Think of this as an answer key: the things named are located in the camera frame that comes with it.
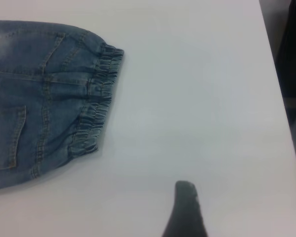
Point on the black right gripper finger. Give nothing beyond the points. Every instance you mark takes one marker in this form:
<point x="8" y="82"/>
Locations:
<point x="185" y="212"/>

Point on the blue denim cartoon-print shorts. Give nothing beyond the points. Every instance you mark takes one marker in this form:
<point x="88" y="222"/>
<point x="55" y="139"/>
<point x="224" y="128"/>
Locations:
<point x="39" y="98"/>

